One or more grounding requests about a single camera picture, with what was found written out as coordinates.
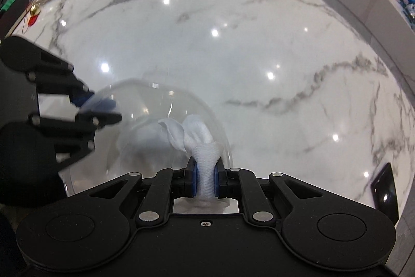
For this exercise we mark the red charm with gold bell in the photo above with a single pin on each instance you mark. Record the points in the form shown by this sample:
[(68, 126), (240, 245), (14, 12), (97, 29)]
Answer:
[(33, 19)]

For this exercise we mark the black smartphone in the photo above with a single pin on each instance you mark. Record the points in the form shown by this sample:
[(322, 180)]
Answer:
[(385, 192)]

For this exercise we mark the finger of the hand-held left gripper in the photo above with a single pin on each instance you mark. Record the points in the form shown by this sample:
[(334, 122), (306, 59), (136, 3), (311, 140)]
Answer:
[(58, 79), (64, 134)]

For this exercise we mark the clear plastic bowl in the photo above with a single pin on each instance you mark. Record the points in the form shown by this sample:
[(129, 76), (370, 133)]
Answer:
[(146, 101)]

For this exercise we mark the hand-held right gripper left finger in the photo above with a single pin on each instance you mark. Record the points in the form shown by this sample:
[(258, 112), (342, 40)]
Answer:
[(192, 179)]

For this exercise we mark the white cloth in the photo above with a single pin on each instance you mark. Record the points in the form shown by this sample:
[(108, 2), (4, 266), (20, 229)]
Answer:
[(207, 157)]

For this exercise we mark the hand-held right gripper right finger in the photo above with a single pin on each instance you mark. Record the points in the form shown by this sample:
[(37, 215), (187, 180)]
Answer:
[(222, 181)]

